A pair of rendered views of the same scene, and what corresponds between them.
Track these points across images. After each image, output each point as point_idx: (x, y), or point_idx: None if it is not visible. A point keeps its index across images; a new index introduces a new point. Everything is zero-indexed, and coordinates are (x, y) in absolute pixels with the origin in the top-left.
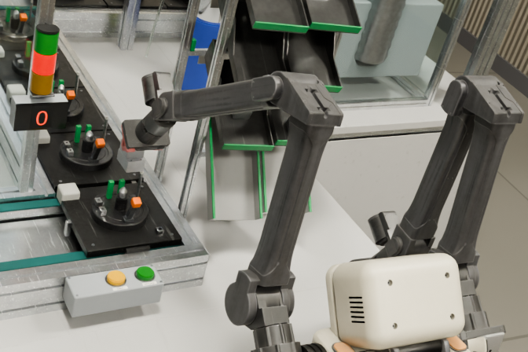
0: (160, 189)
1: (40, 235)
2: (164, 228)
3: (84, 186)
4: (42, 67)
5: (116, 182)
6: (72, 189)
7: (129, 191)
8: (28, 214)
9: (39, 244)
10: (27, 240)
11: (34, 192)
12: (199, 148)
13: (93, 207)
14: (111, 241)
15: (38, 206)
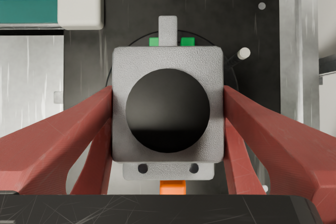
0: (305, 15)
1: (28, 83)
2: (256, 164)
3: None
4: None
5: None
6: (83, 10)
7: (225, 18)
8: (14, 27)
9: (19, 109)
10: (2, 92)
11: None
12: None
13: (111, 83)
14: (123, 186)
15: (28, 19)
